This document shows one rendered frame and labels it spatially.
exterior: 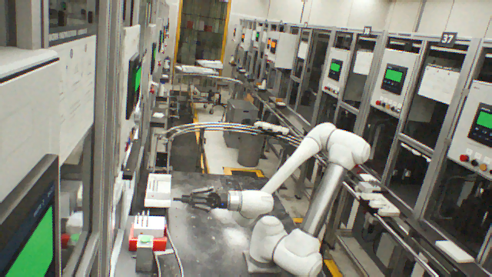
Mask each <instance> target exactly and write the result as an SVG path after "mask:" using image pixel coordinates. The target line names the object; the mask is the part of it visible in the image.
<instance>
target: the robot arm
mask: <svg viewBox="0 0 492 277"><path fill-rule="evenodd" d="M370 150H371V149H370V146H369V145H368V144H367V143H366V142H365V141H364V140H363V139H362V138H360V137H358V136H356V135H354V134H351V133H349V132H345V131H341V130H338V129H336V128H335V126H334V125H333V124H331V123H330V122H325V123H322V124H320V125H318V126H316V127H315V128H314V129H313V130H312V131H311V132H310V133H309V134H308V135H307V137H306V138H305V139H304V141H303V142H302V143H301V144H300V145H299V146H298V148H297V149H296V151H295V152H294V153H293V155H292V156H291V157H290V158H289V159H288V160H287V161H286V162H285V163H284V164H283V165H282V166H281V167H280V169H279V170H278V171H277V172H276V173H275V174H274V176H273V178H272V179H271V180H270V181H269V182H268V184H267V185H266V186H265V187H264V188H263V189H262V190H261V191H244V192H235V191H229V192H217V191H215V190H214V186H211V187H208V188H205V189H195V190H191V193H189V194H182V195H173V201H179V202H182V203H188V204H189V205H190V207H191V208H193V209H199V210H201V211H205V212H207V213H211V210H212V209H227V210H228V211H234V212H233V218H234V220H235V221H236V223H238V224H239V225H241V226H246V225H250V224H251V223H252V222H253V221H254V220H255V219H256V218H257V217H258V216H259V215H260V214H265V213H268V212H271V211H272V209H273V206H274V200H273V197H272V194H273V193H274V191H275V190H276V189H277V188H278V187H279V186H280V185H281V184H282V183H283V182H284V181H285V180H286V179H287V177H288V176H289V175H290V174H291V173H292V172H293V171H294V170H295V169H296V168H297V167H298V166H299V165H300V164H301V163H303V162H304V161H305V160H307V159H309V158H310V157H311V156H312V155H315V154H316V153H318V152H319V151H323V152H329V158H328V159H329V164H328V166H327V169H326V171H325V173H324V175H323V177H322V180H321V183H320V185H319V186H318V189H317V191H316V193H315V195H314V198H313V200H312V202H311V204H310V206H309V209H307V211H306V213H305V215H304V218H303V220H302V222H301V224H300V227H299V229H294V230H292V232H291V233H290V234H287V233H286V231H285V230H284V226H283V225H282V223H281V221H280V220H278V219H277V218H275V217H274V216H265V217H263V218H262V219H261V220H260V221H258V223H256V224H255V226H254V228H253V231H252V233H251V240H250V245H249V250H246V249H245V250H243V252H242V255H243V256H244V258H245V261H246V264H247V267H248V273H249V274H255V273H274V274H281V269H280V268H279V266H280V267H281V268H283V269H285V270H286V271H288V272H290V273H291V274H293V275H296V276H298V277H315V276H316V275H317V274H318V273H319V271H320V270H321V266H322V258H321V254H320V253H318V251H319V245H320V243H319V242H320V240H319V238H317V237H318V236H319V234H320V232H321V229H322V227H323V225H324V222H325V220H326V218H327V216H328V213H329V211H330V210H331V207H332V205H333V203H334V200H335V199H336V197H337V194H338V193H339V190H340V188H341V185H342V183H343V181H344V178H345V176H346V174H347V171H348V170H351V169H352V168H353V167H354V166H355V165H356V164H358V165H360V164H362V163H364V162H366V161H367V159H368V157H369V155H370ZM208 192H211V193H210V194H204V195H202V193H208ZM198 204H199V205H198ZM203 205H208V206H210V207H206V206H203Z"/></svg>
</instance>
